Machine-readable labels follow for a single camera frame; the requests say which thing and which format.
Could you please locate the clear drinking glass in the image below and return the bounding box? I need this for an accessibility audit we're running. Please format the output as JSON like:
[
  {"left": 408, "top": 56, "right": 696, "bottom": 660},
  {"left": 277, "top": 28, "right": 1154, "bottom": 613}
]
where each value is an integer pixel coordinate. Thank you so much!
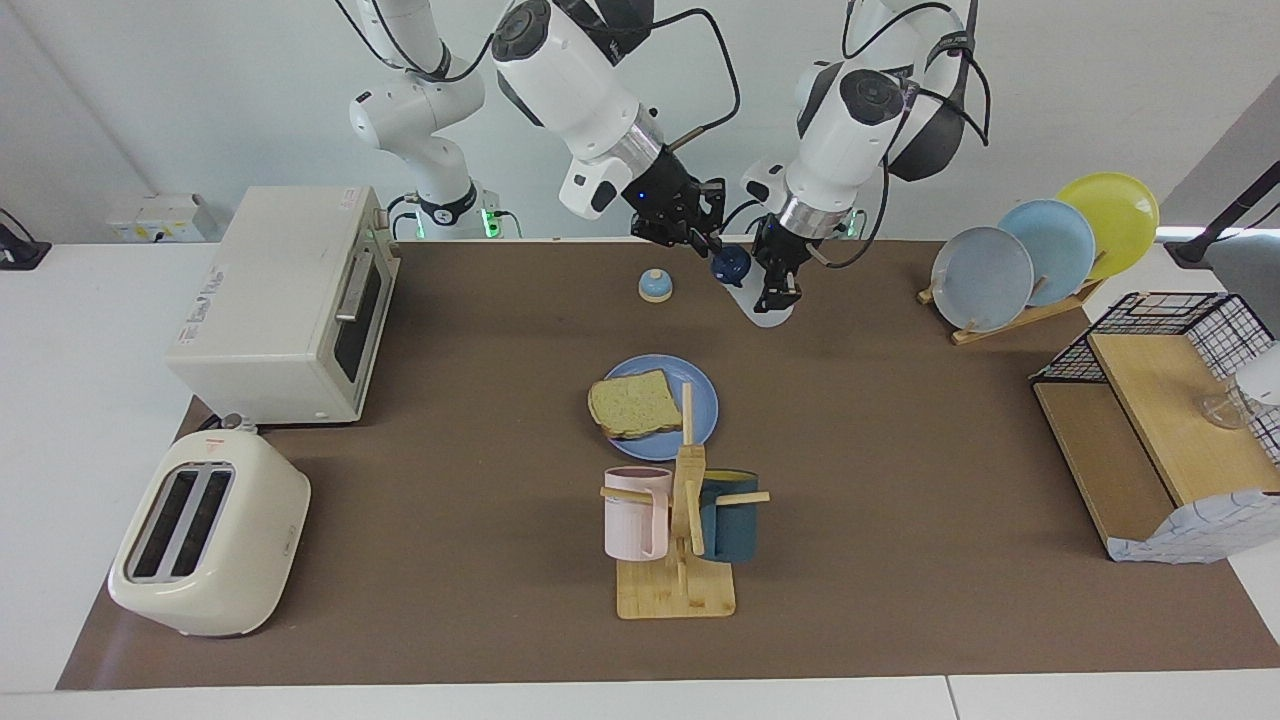
[{"left": 1200, "top": 388, "right": 1253, "bottom": 431}]

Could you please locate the toasted bread slice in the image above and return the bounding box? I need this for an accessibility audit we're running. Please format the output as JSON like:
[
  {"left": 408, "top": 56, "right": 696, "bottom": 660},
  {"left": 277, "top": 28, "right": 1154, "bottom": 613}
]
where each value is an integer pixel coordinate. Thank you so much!
[{"left": 587, "top": 369, "right": 685, "bottom": 441}]

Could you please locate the dark teal mug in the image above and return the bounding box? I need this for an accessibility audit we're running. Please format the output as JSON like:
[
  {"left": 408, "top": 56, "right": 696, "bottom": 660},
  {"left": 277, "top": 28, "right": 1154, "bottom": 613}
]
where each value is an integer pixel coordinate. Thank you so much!
[{"left": 697, "top": 470, "right": 761, "bottom": 563}]

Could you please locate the black table clamp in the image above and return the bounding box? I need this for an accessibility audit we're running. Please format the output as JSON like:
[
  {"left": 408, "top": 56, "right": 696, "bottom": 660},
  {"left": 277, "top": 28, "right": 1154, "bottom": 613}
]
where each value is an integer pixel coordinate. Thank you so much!
[{"left": 0, "top": 208, "right": 51, "bottom": 272}]

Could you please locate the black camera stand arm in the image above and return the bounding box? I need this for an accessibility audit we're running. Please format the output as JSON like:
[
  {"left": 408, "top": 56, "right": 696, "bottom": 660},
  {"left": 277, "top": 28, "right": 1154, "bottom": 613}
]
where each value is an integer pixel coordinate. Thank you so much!
[{"left": 1165, "top": 158, "right": 1280, "bottom": 269}]

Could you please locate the white wall outlet box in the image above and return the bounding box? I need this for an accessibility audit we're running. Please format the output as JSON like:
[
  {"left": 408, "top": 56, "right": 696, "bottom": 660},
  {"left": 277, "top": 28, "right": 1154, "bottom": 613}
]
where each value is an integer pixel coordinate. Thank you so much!
[{"left": 107, "top": 193, "right": 208, "bottom": 244}]

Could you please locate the brown table mat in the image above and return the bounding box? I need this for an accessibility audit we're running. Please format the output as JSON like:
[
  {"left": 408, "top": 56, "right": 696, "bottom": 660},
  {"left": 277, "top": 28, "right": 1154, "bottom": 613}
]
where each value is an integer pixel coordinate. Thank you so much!
[{"left": 55, "top": 238, "right": 1280, "bottom": 693}]

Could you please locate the pink mug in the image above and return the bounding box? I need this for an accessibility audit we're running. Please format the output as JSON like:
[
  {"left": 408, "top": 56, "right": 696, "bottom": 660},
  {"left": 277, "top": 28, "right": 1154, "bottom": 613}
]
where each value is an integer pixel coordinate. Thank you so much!
[{"left": 603, "top": 466, "right": 673, "bottom": 561}]

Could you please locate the grey background object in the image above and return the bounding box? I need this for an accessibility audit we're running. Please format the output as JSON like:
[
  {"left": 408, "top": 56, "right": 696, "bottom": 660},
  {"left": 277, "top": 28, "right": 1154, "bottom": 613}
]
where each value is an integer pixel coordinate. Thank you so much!
[{"left": 1205, "top": 232, "right": 1280, "bottom": 336}]

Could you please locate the white toaster oven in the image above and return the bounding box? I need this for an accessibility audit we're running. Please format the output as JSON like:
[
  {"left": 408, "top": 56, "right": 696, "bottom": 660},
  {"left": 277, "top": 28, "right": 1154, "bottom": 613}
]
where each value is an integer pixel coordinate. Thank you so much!
[{"left": 165, "top": 185, "right": 401, "bottom": 426}]

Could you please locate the white squeeze bottle blue cap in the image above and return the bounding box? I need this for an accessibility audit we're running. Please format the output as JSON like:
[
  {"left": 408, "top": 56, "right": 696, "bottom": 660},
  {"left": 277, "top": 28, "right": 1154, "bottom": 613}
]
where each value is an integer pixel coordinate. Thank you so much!
[{"left": 712, "top": 245, "right": 797, "bottom": 329}]

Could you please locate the wooden plate rack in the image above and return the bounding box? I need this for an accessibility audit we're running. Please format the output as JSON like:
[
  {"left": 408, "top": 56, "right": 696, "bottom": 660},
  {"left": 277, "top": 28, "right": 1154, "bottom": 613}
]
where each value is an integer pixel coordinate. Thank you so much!
[{"left": 917, "top": 275, "right": 1106, "bottom": 347}]

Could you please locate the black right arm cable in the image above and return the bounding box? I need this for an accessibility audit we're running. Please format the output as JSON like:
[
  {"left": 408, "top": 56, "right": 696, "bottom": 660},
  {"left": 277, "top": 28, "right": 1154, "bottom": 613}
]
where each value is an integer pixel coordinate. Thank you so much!
[{"left": 335, "top": 0, "right": 743, "bottom": 151}]

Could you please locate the grey round plate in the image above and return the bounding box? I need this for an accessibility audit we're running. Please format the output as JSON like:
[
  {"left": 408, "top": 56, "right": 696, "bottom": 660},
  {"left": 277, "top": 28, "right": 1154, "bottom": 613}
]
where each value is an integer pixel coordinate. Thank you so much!
[{"left": 931, "top": 226, "right": 1035, "bottom": 333}]

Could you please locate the light blue round plate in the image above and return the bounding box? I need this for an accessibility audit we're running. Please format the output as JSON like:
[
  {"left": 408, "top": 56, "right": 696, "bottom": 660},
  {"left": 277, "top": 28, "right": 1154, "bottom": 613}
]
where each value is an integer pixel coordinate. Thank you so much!
[{"left": 998, "top": 199, "right": 1097, "bottom": 307}]

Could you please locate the yellow round plate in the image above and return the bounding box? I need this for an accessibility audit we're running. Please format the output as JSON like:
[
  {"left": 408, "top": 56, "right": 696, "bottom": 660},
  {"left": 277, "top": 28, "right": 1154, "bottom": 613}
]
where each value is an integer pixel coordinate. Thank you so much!
[{"left": 1055, "top": 172, "right": 1161, "bottom": 281}]

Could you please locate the wooden shelf with wire basket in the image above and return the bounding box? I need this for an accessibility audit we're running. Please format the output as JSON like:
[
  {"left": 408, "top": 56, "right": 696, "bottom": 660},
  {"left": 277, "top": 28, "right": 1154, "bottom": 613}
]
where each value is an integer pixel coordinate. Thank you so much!
[{"left": 1030, "top": 291, "right": 1280, "bottom": 564}]

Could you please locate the cream two-slot toaster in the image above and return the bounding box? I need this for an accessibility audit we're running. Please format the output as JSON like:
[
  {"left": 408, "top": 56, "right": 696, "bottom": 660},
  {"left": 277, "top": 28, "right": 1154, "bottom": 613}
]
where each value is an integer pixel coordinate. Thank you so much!
[{"left": 108, "top": 425, "right": 312, "bottom": 639}]

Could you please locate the blue white patterned cloth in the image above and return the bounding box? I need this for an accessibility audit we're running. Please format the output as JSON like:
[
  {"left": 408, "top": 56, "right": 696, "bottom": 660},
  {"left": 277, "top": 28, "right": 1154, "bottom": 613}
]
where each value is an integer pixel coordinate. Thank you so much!
[{"left": 1107, "top": 488, "right": 1280, "bottom": 565}]

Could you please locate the wooden mug tree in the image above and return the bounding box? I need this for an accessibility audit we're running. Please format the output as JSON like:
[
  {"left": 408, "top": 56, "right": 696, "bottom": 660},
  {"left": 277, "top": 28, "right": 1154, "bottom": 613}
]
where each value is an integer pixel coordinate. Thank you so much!
[{"left": 600, "top": 382, "right": 772, "bottom": 621}]

